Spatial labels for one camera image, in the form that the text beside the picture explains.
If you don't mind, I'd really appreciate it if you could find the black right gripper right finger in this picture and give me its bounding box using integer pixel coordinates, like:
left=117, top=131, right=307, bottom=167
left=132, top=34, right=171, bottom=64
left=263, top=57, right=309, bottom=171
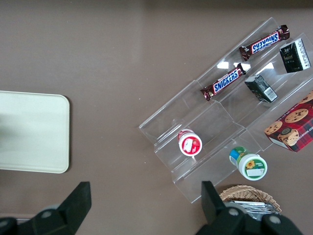
left=195, top=181, right=264, bottom=235

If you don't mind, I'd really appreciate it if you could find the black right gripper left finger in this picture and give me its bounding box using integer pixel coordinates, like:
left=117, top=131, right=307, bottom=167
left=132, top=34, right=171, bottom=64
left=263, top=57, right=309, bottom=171
left=16, top=181, right=92, bottom=235

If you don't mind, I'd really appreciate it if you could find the red lid yoghurt cup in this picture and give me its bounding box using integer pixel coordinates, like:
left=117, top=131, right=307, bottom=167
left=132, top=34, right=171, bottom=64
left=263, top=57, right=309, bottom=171
left=177, top=128, right=203, bottom=157

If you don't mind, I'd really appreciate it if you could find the brown Snickers bar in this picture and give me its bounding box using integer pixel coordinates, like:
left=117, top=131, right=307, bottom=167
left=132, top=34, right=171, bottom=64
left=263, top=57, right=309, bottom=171
left=239, top=24, right=291, bottom=62
left=200, top=62, right=247, bottom=102

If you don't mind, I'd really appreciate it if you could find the clear acrylic stepped stand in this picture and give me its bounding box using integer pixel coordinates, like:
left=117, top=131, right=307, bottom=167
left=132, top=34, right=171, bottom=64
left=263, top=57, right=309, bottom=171
left=195, top=17, right=313, bottom=154
left=138, top=80, right=265, bottom=204

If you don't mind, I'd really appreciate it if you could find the silver foil tray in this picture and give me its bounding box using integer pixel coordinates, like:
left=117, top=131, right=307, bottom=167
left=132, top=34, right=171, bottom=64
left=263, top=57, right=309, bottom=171
left=224, top=200, right=280, bottom=215

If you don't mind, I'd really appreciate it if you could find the light tan wicker basket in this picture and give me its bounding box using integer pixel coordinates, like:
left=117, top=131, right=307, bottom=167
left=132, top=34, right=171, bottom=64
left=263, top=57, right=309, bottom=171
left=218, top=184, right=282, bottom=215

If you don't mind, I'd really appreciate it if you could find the green lid yoghurt cup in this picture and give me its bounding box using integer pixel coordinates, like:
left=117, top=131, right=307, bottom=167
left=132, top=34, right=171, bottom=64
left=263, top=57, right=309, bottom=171
left=228, top=145, right=268, bottom=182

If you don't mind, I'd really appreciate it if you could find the beige rectangular tray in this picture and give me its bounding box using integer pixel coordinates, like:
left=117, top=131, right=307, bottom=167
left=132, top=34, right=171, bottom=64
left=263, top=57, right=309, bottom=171
left=0, top=90, right=70, bottom=174

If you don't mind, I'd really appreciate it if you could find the red tartan cookie box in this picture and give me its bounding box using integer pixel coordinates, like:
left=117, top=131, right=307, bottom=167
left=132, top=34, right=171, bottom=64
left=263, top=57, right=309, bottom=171
left=264, top=90, right=313, bottom=153

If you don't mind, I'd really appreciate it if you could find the small black carton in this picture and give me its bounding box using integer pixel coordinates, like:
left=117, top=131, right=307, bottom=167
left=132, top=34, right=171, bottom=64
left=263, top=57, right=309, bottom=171
left=279, top=39, right=312, bottom=74
left=244, top=74, right=279, bottom=103

